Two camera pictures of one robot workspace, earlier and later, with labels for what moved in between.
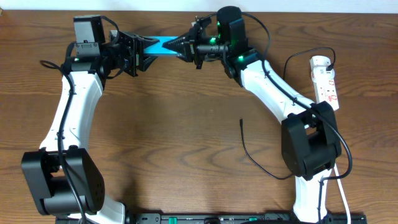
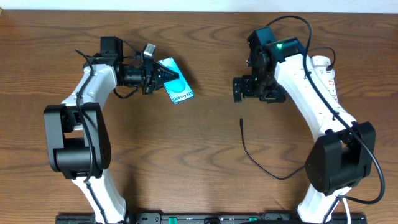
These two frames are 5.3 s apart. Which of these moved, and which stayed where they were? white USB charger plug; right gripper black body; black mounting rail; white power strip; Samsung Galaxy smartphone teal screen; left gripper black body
Moved: left gripper black body; right gripper black body; Samsung Galaxy smartphone teal screen
Stayed: white power strip; white USB charger plug; black mounting rail
